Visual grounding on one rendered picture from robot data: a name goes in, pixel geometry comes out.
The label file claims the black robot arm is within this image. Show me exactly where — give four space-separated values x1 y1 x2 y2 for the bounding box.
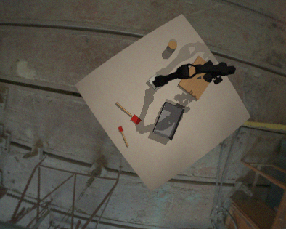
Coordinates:
153 62 236 87

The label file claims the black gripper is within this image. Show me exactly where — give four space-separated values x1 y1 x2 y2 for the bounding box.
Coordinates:
203 60 223 84

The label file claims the brown wooden board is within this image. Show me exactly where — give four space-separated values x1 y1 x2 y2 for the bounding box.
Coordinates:
178 56 209 100

